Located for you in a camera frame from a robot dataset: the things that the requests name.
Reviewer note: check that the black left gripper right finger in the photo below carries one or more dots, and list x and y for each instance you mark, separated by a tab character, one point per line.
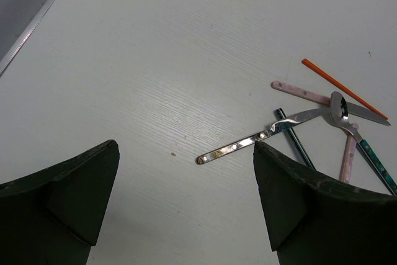
312	218

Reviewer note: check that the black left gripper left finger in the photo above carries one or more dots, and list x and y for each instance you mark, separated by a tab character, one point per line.
54	216

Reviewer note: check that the pink-handled steel spoon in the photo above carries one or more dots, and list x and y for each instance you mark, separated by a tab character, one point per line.
348	159

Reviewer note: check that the green-handled steel spoon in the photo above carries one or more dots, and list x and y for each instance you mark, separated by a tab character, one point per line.
339	116

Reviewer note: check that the pink-handled steel knife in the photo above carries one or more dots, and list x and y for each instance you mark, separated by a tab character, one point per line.
353	109

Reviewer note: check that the dark-handled steel knife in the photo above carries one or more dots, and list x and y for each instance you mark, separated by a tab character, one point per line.
270	130

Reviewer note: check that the orange chopstick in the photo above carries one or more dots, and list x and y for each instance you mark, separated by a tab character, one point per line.
340	86

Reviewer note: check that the aluminium table edge rail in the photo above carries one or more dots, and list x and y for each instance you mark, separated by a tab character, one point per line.
34	20

